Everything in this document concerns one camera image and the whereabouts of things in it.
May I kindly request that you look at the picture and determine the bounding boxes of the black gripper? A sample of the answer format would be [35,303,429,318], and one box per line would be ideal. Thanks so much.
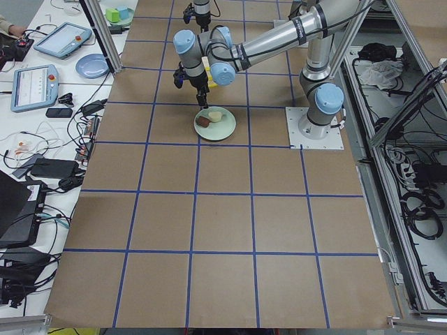
[189,73,210,109]

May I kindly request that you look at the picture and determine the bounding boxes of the brown bun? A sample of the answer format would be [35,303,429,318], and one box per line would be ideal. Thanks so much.
[196,116,211,128]

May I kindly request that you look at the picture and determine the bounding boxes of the yellow steamer layer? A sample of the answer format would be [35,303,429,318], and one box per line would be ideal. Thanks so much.
[202,57,217,88]

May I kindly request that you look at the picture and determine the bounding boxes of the white bun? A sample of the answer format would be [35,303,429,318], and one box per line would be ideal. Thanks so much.
[208,111,223,123]

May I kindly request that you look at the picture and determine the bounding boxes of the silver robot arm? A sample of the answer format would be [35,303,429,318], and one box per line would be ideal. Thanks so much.
[193,0,211,30]
[173,1,364,108]

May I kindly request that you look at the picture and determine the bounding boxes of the light green plate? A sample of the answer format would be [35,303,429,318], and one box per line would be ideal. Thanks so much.
[193,106,237,141]

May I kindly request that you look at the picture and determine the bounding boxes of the green tray plate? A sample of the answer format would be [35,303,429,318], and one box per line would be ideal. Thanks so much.
[105,6,134,27]

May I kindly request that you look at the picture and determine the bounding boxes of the blue plate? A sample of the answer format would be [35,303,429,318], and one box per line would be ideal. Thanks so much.
[75,54,109,79]

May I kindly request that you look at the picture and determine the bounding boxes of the light blue cube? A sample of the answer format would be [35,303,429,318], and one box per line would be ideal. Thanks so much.
[116,6,130,20]

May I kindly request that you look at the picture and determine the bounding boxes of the green cube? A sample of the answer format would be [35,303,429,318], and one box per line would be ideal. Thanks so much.
[105,8,120,23]

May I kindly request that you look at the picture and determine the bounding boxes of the far teach pendant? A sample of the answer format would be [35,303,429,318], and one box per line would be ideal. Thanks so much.
[34,22,92,59]

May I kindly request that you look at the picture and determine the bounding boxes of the teach pendant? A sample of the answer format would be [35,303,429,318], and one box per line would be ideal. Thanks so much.
[10,64,59,113]
[34,22,92,59]

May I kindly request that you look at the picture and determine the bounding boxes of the black phone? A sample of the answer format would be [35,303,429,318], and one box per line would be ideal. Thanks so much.
[45,107,73,119]

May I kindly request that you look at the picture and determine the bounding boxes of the black power adapter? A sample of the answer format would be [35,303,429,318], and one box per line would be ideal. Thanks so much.
[30,158,78,179]

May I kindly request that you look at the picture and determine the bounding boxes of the near teach pendant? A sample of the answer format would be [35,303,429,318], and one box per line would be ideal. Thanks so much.
[10,64,59,113]

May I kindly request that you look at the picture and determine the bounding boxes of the white cloth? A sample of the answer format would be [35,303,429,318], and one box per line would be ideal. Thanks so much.
[359,60,404,90]

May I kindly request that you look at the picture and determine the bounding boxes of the black laptop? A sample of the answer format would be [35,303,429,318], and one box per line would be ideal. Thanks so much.
[1,172,46,248]

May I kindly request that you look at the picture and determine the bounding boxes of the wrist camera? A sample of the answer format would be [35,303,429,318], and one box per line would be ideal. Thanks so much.
[183,3,195,24]
[173,66,186,89]

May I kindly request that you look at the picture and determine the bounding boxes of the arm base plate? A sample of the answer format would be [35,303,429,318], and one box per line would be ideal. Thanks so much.
[286,107,344,150]

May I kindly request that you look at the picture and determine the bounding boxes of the aluminium frame post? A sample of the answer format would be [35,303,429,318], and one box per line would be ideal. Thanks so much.
[80,0,122,74]

